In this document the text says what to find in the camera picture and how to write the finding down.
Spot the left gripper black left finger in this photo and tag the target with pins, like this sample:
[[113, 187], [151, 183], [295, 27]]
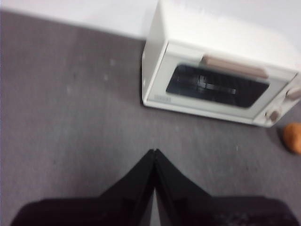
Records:
[[94, 212]]

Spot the beige timer knob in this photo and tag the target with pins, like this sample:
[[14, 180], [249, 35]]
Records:
[[273, 115]]

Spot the brown potato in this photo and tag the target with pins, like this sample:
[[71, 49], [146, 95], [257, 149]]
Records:
[[292, 139]]

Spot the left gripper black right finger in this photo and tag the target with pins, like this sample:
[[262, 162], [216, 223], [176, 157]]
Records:
[[211, 212]]

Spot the white Toshiba toaster oven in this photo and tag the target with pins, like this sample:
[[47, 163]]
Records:
[[200, 28]]

